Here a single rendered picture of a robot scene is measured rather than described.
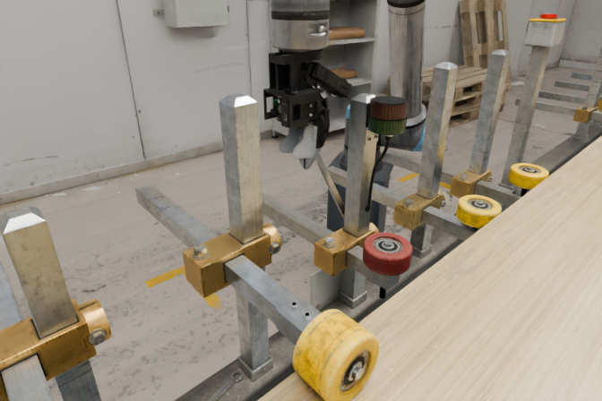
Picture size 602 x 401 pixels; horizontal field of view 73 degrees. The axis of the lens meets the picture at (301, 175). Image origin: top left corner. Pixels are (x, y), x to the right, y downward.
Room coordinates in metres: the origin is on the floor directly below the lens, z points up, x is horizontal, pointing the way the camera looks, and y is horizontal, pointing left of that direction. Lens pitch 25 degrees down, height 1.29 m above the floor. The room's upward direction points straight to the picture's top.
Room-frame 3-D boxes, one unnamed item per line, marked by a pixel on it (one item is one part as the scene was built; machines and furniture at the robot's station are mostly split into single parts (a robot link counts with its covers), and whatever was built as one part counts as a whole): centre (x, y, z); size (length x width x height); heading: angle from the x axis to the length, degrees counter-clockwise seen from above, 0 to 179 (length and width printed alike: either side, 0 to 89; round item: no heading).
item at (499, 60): (1.00, -0.48, 0.92); 0.04 x 0.04 x 0.48; 42
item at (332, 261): (0.65, -0.09, 0.85); 0.14 x 0.06 x 0.05; 132
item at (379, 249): (0.56, -0.14, 0.85); 0.08 x 0.08 x 0.11
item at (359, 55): (3.77, -0.22, 0.78); 0.90 x 0.45 x 1.55; 128
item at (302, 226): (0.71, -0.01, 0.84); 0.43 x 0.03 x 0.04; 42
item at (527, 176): (0.87, -0.54, 0.85); 0.08 x 0.08 x 0.11
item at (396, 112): (0.63, -0.14, 1.12); 0.06 x 0.06 x 0.02
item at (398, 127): (0.63, -0.14, 1.10); 0.06 x 0.06 x 0.02
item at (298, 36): (0.67, 0.00, 1.23); 0.10 x 0.09 x 0.05; 42
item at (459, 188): (0.98, -0.46, 0.82); 0.14 x 0.06 x 0.05; 132
